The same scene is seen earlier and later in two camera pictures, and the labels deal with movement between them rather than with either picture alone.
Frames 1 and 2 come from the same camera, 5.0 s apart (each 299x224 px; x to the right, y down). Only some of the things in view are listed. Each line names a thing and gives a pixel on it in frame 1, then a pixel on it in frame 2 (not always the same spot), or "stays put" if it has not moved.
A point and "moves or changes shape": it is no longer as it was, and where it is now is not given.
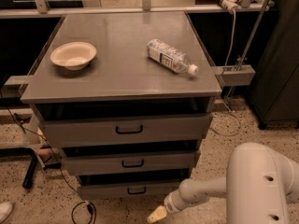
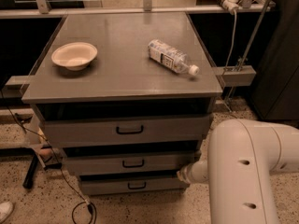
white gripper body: (170, 202) to (186, 174)
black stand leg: (28, 180) stays put
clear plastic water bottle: (170, 57) stays put
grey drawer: (128, 190) moves or changes shape
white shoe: (6, 208) stays put
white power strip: (228, 1) stays put
